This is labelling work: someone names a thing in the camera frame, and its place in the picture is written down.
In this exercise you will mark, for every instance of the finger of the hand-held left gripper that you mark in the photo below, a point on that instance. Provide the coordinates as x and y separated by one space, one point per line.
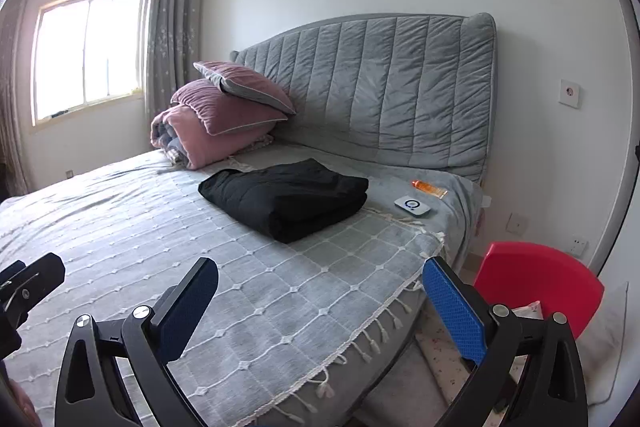
12 269
40 277

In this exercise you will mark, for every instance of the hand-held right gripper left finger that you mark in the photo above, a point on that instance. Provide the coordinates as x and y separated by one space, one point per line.
192 302

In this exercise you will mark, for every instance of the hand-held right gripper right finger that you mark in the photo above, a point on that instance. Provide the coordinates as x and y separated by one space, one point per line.
457 307

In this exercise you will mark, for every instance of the black quilted coat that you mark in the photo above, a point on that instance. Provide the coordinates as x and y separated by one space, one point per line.
290 197

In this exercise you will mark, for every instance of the person's left hand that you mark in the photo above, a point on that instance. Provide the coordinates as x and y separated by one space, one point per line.
22 409

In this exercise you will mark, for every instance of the grey checked bedspread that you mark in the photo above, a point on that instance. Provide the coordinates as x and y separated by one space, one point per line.
150 232

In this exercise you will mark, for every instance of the red plastic chair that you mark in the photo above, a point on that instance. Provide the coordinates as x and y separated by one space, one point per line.
540 282

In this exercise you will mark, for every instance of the orange bottle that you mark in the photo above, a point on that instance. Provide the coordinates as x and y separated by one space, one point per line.
430 188

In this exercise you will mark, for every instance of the white cushion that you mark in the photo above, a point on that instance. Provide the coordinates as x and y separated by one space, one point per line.
607 347

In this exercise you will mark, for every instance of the grey patterned curtain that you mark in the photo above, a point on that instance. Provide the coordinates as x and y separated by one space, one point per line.
12 107
172 32

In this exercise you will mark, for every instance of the folded pink and blue quilt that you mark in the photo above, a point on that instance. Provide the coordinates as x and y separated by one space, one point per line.
175 137

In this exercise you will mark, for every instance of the pink velvet pillow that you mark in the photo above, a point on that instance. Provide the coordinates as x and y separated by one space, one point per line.
220 112

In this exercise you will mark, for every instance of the grey padded headboard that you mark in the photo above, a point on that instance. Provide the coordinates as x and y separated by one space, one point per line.
390 92

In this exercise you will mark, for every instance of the grey and pink pillow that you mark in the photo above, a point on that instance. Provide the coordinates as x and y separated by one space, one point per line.
245 82

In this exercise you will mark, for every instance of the window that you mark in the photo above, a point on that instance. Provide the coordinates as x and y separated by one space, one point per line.
85 52

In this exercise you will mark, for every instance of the square white wall socket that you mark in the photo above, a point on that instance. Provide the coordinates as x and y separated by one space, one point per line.
516 222
579 246
569 94

